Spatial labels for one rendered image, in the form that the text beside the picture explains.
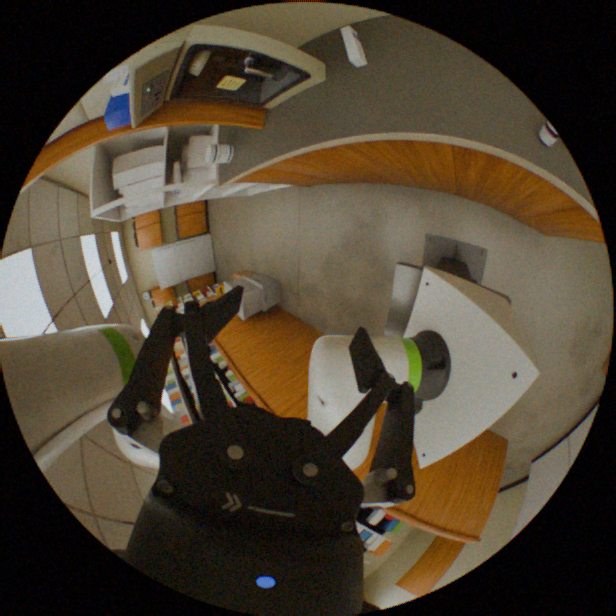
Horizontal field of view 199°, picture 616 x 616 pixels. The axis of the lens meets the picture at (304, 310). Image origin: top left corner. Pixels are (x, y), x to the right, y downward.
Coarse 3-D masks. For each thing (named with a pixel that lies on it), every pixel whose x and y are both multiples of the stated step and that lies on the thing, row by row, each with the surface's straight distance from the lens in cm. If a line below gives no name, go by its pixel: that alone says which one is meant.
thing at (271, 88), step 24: (192, 48) 67; (216, 48) 67; (192, 72) 74; (216, 72) 75; (240, 72) 75; (288, 72) 75; (192, 96) 86; (216, 96) 87; (240, 96) 87; (264, 96) 88
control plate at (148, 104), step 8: (168, 72) 71; (152, 80) 68; (144, 88) 68; (152, 88) 72; (160, 88) 75; (144, 96) 72; (152, 96) 75; (160, 96) 80; (144, 104) 75; (152, 104) 80; (144, 112) 80
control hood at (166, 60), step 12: (144, 48) 66; (156, 48) 64; (168, 48) 64; (180, 48) 65; (144, 60) 61; (156, 60) 62; (168, 60) 66; (132, 72) 59; (144, 72) 62; (156, 72) 66; (132, 84) 63; (132, 96) 67; (132, 108) 72; (156, 108) 85; (132, 120) 78
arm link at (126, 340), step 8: (96, 328) 27; (104, 328) 29; (112, 328) 30; (120, 328) 32; (128, 328) 34; (136, 328) 37; (112, 336) 27; (120, 336) 29; (128, 336) 31; (136, 336) 34; (144, 336) 36; (112, 344) 26; (120, 344) 27; (128, 344) 29; (136, 344) 31; (120, 352) 26; (128, 352) 28; (136, 352) 30; (120, 360) 26; (128, 360) 27; (128, 368) 27; (128, 376) 27
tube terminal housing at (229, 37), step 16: (176, 32) 71; (192, 32) 71; (208, 32) 71; (224, 32) 73; (240, 32) 75; (240, 48) 68; (256, 48) 70; (272, 48) 73; (288, 48) 79; (176, 64) 73; (304, 64) 77; (320, 64) 85; (320, 80) 80; (96, 96) 83; (288, 96) 90; (96, 112) 90
